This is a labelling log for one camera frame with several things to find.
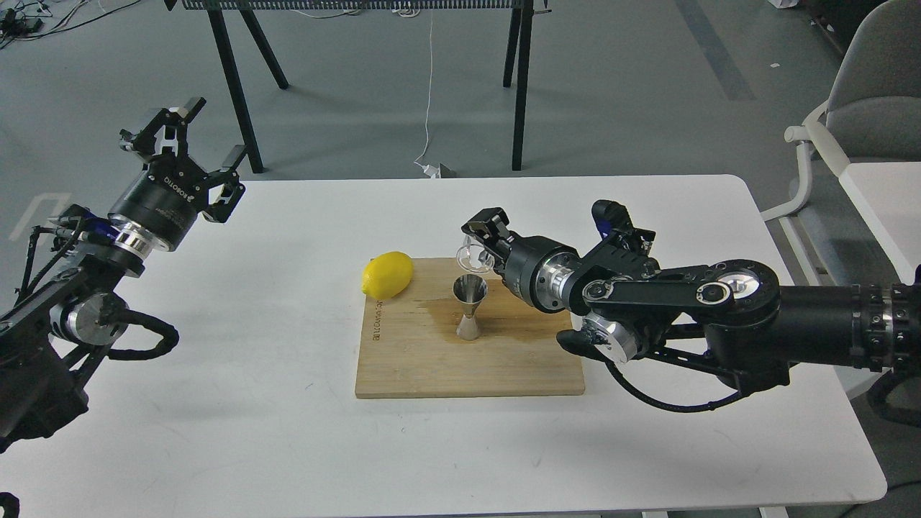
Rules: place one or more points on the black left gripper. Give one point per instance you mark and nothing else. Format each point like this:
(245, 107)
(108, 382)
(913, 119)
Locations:
(163, 200)

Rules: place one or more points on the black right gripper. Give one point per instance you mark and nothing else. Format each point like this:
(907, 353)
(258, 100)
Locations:
(534, 269)

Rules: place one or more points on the small clear glass cup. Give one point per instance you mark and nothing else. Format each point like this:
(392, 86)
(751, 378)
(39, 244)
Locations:
(472, 257)

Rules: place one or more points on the steel double jigger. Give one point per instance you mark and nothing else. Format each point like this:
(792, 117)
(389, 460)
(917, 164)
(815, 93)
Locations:
(470, 290)

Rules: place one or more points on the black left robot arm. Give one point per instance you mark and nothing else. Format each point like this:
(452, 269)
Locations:
(68, 318)

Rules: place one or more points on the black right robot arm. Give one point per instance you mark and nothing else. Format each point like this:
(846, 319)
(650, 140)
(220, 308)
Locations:
(733, 319)

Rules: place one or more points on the yellow lemon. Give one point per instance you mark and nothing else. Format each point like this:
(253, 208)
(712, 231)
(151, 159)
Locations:
(387, 275)

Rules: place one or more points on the bamboo cutting board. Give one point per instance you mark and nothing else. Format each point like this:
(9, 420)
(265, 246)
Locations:
(409, 347)

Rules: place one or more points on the grey office chair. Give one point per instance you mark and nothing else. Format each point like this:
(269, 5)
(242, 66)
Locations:
(871, 116)

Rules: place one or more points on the black metal table frame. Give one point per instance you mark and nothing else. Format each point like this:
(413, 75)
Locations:
(366, 61)

